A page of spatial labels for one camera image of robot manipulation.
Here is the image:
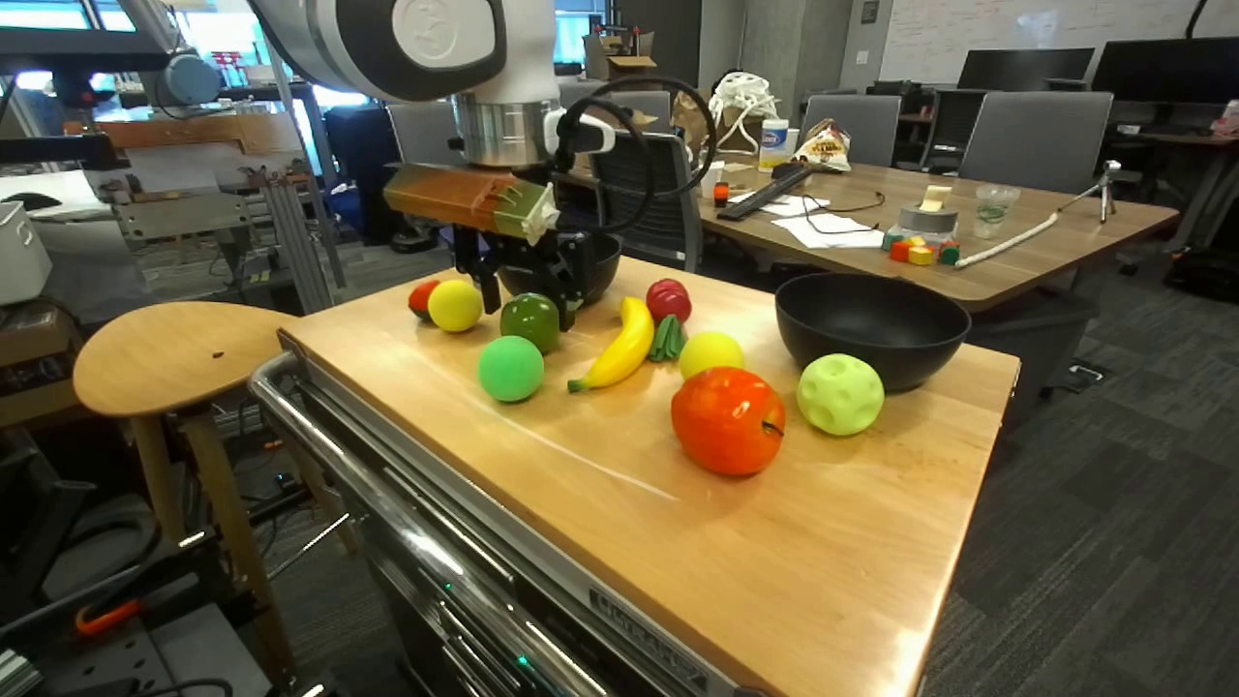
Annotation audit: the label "small yellow round plush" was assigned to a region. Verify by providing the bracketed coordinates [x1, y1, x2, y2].
[677, 334, 742, 381]

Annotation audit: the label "clear plastic cup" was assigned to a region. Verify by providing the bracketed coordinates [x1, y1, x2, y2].
[974, 187, 1019, 226]

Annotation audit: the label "near black bowl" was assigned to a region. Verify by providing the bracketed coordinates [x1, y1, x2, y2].
[500, 232, 623, 304]

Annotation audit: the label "round wooden stool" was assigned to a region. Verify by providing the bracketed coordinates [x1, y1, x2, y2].
[72, 303, 294, 679]

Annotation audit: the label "mesh back office chair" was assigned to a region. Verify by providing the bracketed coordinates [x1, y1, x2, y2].
[592, 133, 703, 272]

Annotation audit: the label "white papers on table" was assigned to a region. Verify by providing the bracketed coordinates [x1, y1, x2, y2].
[778, 211, 881, 250]

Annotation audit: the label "yellow banana plush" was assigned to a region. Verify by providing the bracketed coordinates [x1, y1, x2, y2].
[568, 299, 655, 395]

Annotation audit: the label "yellow lemon plush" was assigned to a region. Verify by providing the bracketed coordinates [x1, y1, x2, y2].
[431, 277, 482, 334]

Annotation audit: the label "bright green ball plush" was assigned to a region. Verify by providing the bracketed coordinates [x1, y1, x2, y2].
[476, 337, 547, 404]

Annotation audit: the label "large red orange apple plush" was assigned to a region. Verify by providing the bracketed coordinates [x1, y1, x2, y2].
[668, 369, 784, 477]

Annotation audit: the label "black bowl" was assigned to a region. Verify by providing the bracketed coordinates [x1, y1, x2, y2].
[774, 272, 973, 395]
[500, 232, 623, 304]

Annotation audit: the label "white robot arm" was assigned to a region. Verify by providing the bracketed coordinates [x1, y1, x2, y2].
[246, 0, 614, 325]

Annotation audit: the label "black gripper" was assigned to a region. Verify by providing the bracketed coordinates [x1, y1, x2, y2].
[450, 229, 596, 329]

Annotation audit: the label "metal tool cart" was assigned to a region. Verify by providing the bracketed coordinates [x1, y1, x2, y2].
[253, 352, 761, 697]

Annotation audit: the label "dark green pear plush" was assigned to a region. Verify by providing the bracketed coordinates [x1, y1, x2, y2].
[500, 291, 560, 352]

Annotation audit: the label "large wooden office table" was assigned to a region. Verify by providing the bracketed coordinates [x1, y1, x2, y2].
[700, 162, 1178, 311]

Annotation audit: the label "pale green round plush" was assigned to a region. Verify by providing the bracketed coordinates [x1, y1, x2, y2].
[797, 352, 886, 439]

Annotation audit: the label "far black bowl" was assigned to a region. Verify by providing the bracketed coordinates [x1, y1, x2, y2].
[774, 272, 973, 395]

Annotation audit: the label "small red strawberry plush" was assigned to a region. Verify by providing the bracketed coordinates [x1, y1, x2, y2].
[407, 277, 442, 325]

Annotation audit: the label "red strawberry with green leaves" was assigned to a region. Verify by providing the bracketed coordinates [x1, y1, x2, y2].
[646, 277, 693, 362]

